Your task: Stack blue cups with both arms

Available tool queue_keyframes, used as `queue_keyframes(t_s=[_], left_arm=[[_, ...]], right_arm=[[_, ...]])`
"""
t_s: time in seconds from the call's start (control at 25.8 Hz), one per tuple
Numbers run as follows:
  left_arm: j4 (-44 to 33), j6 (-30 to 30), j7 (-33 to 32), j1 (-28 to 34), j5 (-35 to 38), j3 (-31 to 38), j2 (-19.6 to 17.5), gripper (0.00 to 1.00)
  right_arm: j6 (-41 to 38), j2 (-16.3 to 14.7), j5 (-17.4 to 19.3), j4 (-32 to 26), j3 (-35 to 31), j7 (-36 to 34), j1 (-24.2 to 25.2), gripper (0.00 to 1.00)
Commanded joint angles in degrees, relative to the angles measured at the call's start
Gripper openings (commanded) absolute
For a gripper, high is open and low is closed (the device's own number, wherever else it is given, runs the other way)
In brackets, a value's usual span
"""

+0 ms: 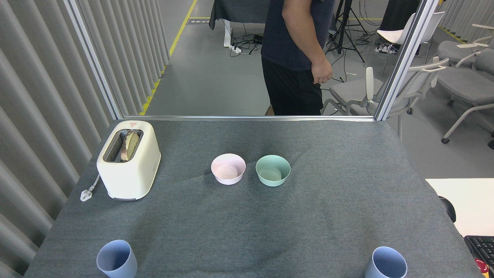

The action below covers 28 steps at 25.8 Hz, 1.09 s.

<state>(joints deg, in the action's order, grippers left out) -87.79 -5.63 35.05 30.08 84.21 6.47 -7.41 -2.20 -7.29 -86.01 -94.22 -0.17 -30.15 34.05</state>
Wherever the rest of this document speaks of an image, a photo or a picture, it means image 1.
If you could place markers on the black rounded object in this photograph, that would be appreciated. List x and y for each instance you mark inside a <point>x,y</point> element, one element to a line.
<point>449,208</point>

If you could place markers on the black power adapter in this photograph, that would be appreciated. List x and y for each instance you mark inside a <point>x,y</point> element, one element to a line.
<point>257,39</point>

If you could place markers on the grey felt table cloth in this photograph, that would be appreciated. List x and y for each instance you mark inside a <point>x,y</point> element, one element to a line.
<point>308,216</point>

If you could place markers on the black tripod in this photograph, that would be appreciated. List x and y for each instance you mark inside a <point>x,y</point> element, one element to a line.
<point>349,31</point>

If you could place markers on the table with dark cloth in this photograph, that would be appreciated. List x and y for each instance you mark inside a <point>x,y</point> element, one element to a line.
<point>239,11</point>

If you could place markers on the person's hand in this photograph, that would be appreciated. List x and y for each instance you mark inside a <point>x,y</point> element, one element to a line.
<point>322,72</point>

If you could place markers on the grey chair with white frame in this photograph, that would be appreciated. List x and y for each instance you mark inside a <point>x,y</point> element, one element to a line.
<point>467,83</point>
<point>351,90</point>
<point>455,50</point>

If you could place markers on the white power strip with plugs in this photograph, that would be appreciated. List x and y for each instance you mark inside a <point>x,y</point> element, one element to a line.
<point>386,48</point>

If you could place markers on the toasted bread slice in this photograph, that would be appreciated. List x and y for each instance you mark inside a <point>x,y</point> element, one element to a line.
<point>130,146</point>

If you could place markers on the blue plastic cup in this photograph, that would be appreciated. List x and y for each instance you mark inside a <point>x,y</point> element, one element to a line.
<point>115,259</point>
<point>385,264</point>

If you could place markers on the black keyboard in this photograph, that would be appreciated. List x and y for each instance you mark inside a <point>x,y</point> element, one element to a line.
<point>482,247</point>

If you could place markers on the person's forearm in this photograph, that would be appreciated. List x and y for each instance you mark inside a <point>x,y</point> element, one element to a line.
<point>303,31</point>

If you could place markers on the white plastic chair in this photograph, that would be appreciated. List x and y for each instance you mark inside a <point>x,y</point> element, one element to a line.
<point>393,35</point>

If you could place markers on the silver aluminium post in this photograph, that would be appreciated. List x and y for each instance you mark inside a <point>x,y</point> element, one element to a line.
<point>405,58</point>
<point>92,58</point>

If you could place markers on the pink bowl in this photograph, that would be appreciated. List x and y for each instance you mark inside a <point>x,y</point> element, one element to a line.
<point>227,172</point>

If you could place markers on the red round button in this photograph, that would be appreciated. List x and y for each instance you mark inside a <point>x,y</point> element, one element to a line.
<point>482,267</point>

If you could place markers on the white desk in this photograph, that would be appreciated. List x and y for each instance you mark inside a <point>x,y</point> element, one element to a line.
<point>469,200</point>

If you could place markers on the cream white toaster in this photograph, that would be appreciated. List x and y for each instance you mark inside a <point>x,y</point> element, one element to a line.
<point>129,177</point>

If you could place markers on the silver aluminium rail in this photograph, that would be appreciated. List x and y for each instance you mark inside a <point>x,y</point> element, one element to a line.
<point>216,117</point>

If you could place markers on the mint green bowl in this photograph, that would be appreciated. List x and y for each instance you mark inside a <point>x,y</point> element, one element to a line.
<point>272,173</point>

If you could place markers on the person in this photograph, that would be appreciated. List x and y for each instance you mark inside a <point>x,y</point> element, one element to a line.
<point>289,46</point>

